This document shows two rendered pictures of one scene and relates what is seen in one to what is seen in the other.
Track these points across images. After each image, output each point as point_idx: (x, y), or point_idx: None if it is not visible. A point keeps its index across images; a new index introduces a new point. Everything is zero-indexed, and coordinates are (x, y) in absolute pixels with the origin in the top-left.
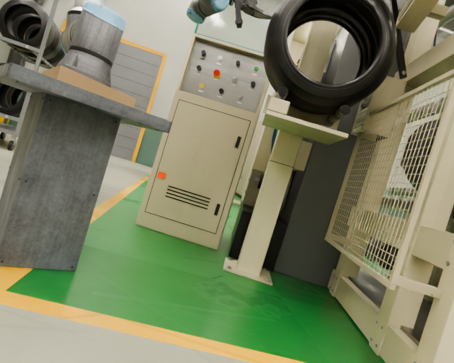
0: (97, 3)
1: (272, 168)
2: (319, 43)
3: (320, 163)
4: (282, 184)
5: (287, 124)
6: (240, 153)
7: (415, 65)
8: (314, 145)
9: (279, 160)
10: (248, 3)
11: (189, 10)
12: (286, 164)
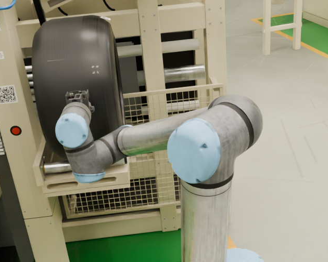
0: (262, 260)
1: (54, 218)
2: (22, 71)
3: (0, 170)
4: (59, 220)
5: None
6: None
7: None
8: None
9: (52, 207)
10: (90, 109)
11: (102, 175)
12: (54, 203)
